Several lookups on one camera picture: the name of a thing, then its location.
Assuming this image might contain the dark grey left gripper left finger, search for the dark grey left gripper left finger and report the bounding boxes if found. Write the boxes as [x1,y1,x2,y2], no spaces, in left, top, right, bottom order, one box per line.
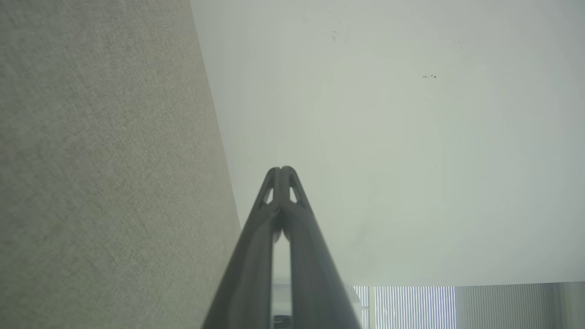
[201,167,282,329]

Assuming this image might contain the white vertical window blinds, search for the white vertical window blinds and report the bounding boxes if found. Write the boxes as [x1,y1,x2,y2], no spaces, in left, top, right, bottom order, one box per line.
[352,286,457,329]

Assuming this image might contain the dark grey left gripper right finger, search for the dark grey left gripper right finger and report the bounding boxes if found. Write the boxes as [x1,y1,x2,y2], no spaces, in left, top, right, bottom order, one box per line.
[282,166,362,329]

